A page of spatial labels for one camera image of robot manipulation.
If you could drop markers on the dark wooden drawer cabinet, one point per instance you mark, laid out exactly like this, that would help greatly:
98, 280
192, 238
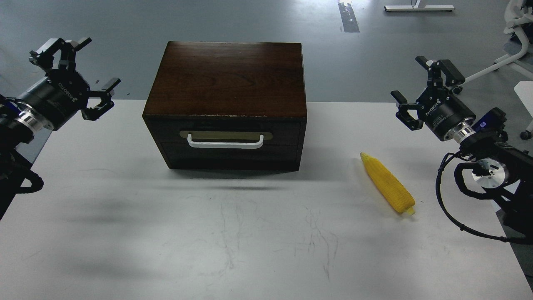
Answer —
253, 81

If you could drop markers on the wooden drawer with white handle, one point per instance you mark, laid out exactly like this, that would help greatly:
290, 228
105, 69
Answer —
227, 145

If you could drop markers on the grey floor tape strip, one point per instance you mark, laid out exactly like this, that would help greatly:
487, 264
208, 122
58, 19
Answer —
349, 23

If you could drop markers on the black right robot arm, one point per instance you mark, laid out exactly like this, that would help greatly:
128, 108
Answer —
491, 168

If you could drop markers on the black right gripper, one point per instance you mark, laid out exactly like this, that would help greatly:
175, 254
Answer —
437, 107

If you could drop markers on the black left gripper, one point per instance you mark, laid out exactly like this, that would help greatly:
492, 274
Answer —
63, 91

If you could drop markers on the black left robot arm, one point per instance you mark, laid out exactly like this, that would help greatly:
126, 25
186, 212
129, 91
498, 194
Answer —
19, 124

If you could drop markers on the white table leg base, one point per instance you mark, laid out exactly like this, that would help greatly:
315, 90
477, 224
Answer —
418, 6

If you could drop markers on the yellow corn cob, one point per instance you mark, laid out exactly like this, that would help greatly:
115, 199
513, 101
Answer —
388, 185

